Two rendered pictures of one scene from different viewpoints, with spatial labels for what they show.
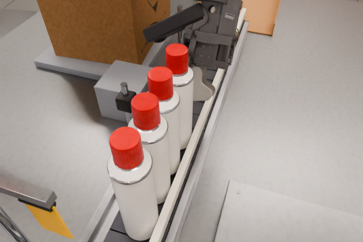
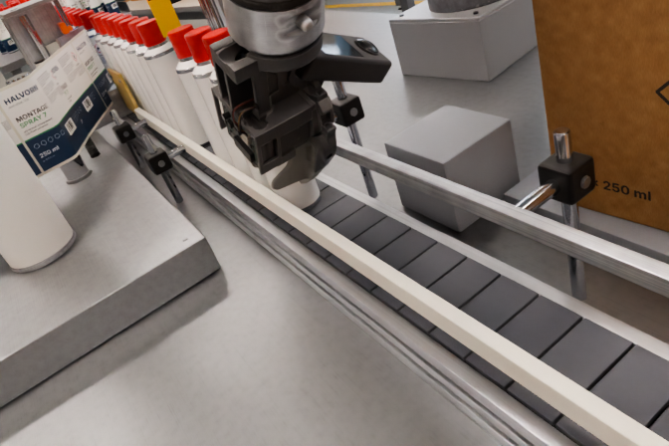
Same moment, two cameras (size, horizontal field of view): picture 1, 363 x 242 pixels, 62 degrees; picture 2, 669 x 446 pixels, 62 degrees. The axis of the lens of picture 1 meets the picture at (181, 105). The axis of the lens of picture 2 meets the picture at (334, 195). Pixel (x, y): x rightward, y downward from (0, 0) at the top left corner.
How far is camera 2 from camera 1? 0.90 m
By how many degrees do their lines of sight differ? 96
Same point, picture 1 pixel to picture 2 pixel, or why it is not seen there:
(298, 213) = (111, 280)
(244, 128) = (282, 336)
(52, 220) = (159, 14)
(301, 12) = not seen: outside the picture
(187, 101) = not seen: hidden behind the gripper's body
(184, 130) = not seen: hidden behind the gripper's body
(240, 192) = (182, 239)
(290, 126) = (213, 421)
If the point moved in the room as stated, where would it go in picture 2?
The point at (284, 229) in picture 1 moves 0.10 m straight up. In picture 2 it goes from (118, 261) to (75, 193)
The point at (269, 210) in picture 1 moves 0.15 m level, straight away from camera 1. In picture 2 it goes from (142, 257) to (150, 333)
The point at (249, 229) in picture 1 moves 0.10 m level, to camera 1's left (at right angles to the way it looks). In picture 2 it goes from (152, 234) to (208, 190)
